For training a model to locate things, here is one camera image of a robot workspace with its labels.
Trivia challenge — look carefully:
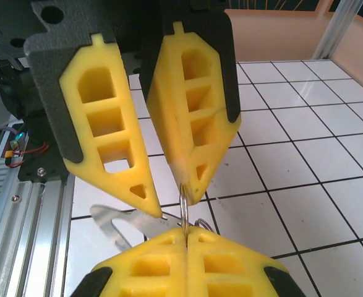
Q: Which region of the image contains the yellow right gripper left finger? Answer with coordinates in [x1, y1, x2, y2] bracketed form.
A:
[70, 227, 189, 297]

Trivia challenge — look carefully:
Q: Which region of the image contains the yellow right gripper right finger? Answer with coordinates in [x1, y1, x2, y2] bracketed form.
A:
[186, 225, 309, 297]

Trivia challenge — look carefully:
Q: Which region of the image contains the small silver split ring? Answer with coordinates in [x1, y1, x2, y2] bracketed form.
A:
[195, 218, 215, 239]

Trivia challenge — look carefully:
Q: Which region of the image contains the clear plastic zip bag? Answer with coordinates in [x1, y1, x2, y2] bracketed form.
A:
[90, 204, 185, 251]

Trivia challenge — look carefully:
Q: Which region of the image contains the silver keyring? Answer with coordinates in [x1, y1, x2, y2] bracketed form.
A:
[179, 182, 190, 245]

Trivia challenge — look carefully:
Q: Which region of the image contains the small circuit board with LED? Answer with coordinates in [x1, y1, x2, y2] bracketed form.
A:
[9, 131, 30, 150]

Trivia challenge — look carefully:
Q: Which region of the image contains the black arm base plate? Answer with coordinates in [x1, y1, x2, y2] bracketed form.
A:
[17, 117, 69, 183]

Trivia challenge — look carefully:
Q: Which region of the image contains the yellow connector with red wires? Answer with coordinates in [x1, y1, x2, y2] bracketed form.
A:
[4, 141, 51, 170]

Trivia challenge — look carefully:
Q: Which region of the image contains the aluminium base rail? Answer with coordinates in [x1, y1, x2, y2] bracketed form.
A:
[0, 178, 76, 297]

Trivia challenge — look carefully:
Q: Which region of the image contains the aluminium frame post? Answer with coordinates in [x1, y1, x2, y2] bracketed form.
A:
[311, 0, 363, 61]

